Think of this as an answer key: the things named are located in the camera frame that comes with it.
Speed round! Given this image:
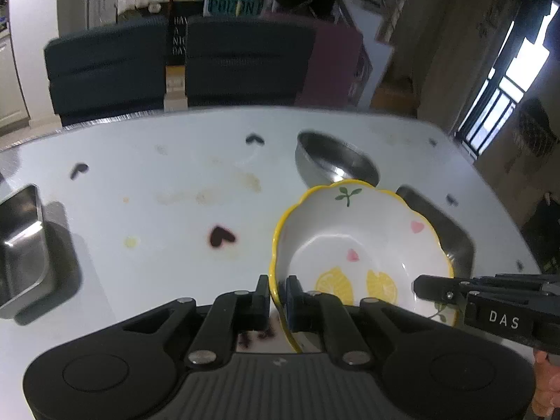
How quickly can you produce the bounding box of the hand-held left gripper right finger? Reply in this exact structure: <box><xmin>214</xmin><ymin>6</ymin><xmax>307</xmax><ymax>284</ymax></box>
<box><xmin>283</xmin><ymin>275</ymin><xmax>423</xmax><ymax>367</ymax></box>

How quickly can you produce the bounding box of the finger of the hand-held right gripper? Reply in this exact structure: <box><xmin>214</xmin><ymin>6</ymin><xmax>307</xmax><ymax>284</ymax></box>
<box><xmin>412</xmin><ymin>272</ymin><xmax>560</xmax><ymax>308</ymax></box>

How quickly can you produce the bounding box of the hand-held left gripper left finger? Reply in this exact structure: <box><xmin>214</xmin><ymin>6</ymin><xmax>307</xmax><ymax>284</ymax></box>
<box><xmin>121</xmin><ymin>275</ymin><xmax>271</xmax><ymax>367</ymax></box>

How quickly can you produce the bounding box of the rectangular steel dish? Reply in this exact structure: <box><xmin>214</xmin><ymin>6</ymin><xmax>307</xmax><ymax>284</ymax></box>
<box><xmin>395</xmin><ymin>185</ymin><xmax>476</xmax><ymax>278</ymax></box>

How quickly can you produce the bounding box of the lemon print bowl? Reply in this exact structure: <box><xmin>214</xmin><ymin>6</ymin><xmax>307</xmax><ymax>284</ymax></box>
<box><xmin>268</xmin><ymin>178</ymin><xmax>463</xmax><ymax>355</ymax></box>

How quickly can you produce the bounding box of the round steel bowl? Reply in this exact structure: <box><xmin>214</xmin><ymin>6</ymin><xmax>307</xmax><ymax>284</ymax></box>
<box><xmin>295</xmin><ymin>130</ymin><xmax>380</xmax><ymax>189</ymax></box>

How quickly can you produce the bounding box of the square steel dish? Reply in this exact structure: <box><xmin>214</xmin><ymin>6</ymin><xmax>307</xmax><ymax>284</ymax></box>
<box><xmin>0</xmin><ymin>184</ymin><xmax>57</xmax><ymax>320</ymax></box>

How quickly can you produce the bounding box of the person's right hand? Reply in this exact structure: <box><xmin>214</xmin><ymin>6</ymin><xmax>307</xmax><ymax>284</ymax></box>
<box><xmin>533</xmin><ymin>351</ymin><xmax>560</xmax><ymax>418</ymax></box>

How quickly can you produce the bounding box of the black window railing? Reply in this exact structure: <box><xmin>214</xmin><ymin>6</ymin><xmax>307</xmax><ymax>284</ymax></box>
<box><xmin>455</xmin><ymin>70</ymin><xmax>532</xmax><ymax>158</ymax></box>

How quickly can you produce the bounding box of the maroon chair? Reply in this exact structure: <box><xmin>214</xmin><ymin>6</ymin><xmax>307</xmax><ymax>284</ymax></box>
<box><xmin>294</xmin><ymin>13</ymin><xmax>365</xmax><ymax>110</ymax></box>

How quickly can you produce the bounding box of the dark blue chair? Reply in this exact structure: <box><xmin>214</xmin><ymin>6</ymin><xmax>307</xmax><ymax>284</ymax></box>
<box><xmin>44</xmin><ymin>14</ymin><xmax>170</xmax><ymax>127</ymax></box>
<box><xmin>184</xmin><ymin>15</ymin><xmax>318</xmax><ymax>108</ymax></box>

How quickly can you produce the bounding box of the black letter signboard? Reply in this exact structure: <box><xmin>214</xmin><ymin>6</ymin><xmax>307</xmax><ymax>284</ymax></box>
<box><xmin>167</xmin><ymin>2</ymin><xmax>190</xmax><ymax>67</ymax></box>

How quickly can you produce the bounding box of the teal letter sign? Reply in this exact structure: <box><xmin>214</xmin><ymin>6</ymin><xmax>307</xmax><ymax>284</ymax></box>
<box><xmin>202</xmin><ymin>0</ymin><xmax>265</xmax><ymax>18</ymax></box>

